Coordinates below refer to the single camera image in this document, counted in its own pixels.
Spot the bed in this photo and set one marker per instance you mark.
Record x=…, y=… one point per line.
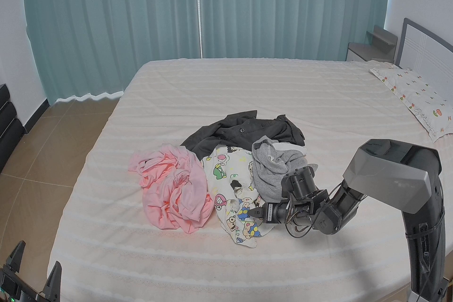
x=226, y=99

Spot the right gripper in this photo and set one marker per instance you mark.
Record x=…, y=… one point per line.
x=278, y=212

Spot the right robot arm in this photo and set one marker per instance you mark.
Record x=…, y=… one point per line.
x=389, y=169

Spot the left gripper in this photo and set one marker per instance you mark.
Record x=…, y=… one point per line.
x=21, y=288

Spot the grey garment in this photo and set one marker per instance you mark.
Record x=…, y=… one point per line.
x=269, y=173

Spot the pink garment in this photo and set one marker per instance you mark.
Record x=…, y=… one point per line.
x=177, y=187

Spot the grey bedside table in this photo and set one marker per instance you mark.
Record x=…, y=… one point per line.
x=371, y=51

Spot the white printed garment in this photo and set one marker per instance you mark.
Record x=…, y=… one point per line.
x=226, y=166

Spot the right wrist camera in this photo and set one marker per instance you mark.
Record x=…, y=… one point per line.
x=315, y=200

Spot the white printed pillow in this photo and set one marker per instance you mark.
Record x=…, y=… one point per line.
x=417, y=95

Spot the black chest of drawers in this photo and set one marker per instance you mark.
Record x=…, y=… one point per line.
x=7, y=116

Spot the black garment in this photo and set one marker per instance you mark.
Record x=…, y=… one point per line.
x=226, y=132

